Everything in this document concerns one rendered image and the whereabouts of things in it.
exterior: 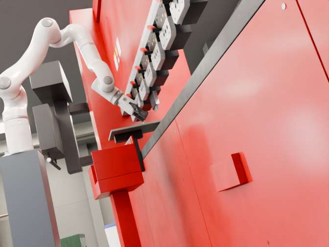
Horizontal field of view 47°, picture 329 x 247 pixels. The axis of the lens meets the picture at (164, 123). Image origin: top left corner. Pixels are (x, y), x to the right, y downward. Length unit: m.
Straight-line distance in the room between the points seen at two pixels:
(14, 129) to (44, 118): 1.05
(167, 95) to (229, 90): 2.18
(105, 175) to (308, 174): 0.82
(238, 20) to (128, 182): 0.76
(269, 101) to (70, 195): 11.90
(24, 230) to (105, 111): 1.30
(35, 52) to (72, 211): 10.53
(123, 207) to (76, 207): 11.06
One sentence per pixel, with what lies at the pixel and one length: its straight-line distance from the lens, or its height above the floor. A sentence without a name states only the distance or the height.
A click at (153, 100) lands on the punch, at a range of 2.03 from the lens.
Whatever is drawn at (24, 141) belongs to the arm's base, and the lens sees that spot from 1.99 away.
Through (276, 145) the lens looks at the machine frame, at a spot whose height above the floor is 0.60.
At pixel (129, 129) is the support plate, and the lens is 1.90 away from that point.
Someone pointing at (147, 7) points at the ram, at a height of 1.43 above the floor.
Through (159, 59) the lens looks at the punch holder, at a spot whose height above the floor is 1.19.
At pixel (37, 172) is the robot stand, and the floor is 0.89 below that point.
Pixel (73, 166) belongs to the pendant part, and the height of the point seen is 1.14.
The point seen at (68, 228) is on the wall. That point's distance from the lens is 12.45.
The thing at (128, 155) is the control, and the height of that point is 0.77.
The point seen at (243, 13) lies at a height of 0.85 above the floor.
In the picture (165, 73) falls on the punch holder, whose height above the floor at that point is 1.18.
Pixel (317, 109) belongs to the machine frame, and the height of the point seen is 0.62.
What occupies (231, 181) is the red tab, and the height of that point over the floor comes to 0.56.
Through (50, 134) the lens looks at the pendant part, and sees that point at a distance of 3.00.
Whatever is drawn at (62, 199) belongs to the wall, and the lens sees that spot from 12.52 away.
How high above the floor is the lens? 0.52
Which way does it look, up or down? 14 degrees up
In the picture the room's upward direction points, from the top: 16 degrees counter-clockwise
